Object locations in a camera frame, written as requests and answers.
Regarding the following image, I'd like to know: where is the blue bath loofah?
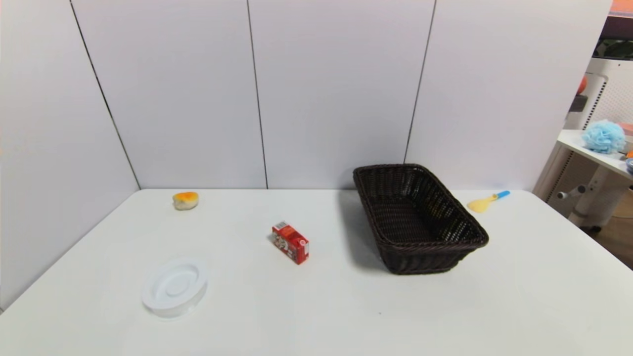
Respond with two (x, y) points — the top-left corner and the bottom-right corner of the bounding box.
(582, 119), (627, 154)

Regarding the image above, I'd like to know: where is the red juice carton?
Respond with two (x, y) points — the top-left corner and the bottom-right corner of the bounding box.
(271, 221), (310, 265)

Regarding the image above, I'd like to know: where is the brown wicker basket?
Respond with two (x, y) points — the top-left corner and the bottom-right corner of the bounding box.
(353, 164), (490, 275)

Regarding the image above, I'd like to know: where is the white side table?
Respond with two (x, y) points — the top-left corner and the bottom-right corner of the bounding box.
(533, 130), (633, 229)

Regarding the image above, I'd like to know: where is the white pegboard panel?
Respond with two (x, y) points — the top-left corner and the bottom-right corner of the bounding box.
(564, 58), (633, 132)

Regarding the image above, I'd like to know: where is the orange topped bread toy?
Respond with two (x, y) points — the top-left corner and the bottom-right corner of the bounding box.
(172, 191), (199, 211)

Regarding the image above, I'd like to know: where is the yellow spatula blue handle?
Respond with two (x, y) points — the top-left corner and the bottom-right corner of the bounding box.
(467, 190), (510, 213)

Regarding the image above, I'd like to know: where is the white round plastic dish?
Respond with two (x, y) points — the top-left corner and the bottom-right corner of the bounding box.
(142, 257), (208, 318)

